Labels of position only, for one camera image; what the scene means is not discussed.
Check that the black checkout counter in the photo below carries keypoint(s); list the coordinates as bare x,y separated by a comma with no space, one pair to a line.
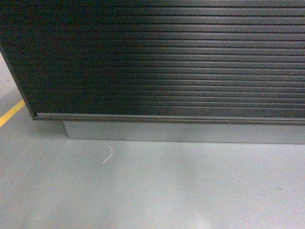
161,70

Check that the white string scrap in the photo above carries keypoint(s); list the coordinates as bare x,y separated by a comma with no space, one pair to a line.
110,155

